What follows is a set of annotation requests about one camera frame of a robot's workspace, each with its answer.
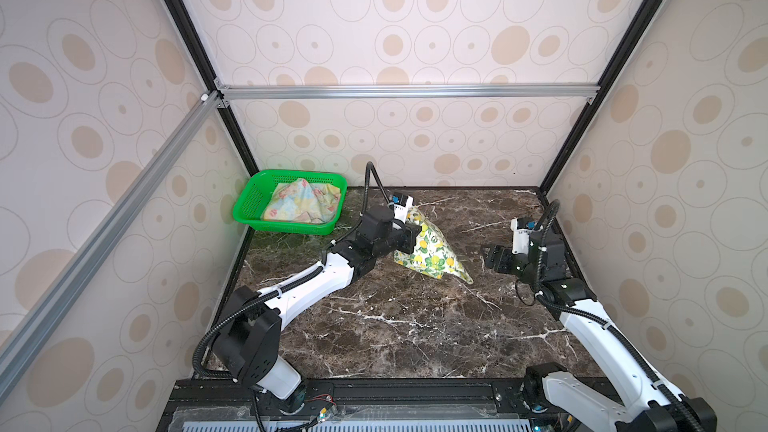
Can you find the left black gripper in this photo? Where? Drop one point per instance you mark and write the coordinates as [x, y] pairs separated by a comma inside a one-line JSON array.
[[409, 237]]

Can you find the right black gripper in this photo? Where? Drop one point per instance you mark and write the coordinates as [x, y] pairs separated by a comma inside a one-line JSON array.
[[499, 250]]

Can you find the lemon print skirt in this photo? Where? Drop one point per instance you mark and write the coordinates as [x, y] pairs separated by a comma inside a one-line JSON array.
[[432, 255]]

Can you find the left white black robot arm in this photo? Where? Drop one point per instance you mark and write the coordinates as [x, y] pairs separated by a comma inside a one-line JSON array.
[[244, 345]]

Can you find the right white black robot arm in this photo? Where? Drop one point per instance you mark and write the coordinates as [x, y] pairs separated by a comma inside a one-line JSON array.
[[646, 401]]

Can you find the pastel floral skirt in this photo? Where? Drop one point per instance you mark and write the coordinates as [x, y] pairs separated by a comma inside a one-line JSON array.
[[303, 202]]

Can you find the green plastic basket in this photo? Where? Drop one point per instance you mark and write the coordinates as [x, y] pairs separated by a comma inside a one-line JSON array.
[[258, 192]]

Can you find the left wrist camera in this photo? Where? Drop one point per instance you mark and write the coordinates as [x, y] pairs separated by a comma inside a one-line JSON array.
[[402, 204]]

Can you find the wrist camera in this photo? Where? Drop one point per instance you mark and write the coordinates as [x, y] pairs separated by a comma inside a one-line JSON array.
[[402, 204], [521, 229]]

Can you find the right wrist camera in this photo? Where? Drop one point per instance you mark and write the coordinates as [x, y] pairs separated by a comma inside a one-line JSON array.
[[521, 229]]

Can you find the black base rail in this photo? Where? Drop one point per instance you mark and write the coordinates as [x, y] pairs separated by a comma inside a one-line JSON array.
[[402, 404]]

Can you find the back aluminium rail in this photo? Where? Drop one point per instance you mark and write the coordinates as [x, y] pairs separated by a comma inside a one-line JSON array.
[[227, 93]]

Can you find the aluminium rail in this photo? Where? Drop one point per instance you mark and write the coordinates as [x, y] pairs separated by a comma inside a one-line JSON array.
[[40, 323], [227, 93]]

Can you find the right black frame post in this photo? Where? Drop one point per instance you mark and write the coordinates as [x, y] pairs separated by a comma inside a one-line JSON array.
[[638, 26]]

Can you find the black frame post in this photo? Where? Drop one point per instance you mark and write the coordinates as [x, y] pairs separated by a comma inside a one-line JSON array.
[[638, 26], [194, 46]]

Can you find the left black frame post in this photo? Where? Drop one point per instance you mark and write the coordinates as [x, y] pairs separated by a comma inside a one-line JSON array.
[[194, 46]]

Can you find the left aluminium rail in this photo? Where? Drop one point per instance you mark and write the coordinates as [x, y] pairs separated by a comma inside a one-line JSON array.
[[40, 323]]

